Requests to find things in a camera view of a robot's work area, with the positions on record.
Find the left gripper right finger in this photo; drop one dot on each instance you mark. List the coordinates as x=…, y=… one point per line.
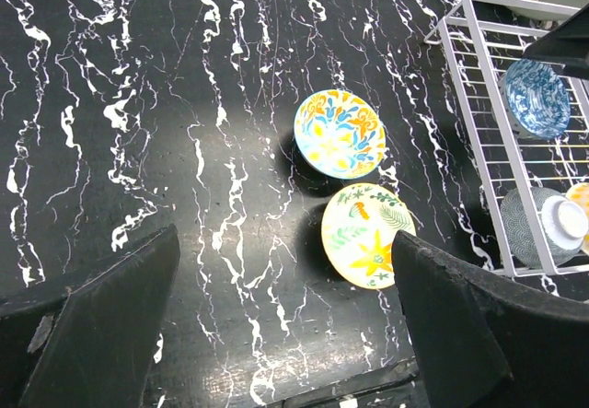
x=481, y=340

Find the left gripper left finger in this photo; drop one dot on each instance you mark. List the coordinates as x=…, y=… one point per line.
x=87, y=338

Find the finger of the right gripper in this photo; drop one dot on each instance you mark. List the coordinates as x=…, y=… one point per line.
x=566, y=45

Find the blue patterned bowl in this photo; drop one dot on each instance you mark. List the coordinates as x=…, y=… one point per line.
x=535, y=99

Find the yellow dotted bowl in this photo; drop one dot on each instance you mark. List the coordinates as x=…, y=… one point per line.
x=578, y=195

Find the orange green leaf bowl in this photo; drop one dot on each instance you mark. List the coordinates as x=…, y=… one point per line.
x=358, y=227

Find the orange blue floral bowl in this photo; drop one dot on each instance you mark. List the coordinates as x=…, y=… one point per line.
x=339, y=134

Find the white wire dish rack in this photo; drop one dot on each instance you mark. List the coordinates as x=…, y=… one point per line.
x=478, y=50

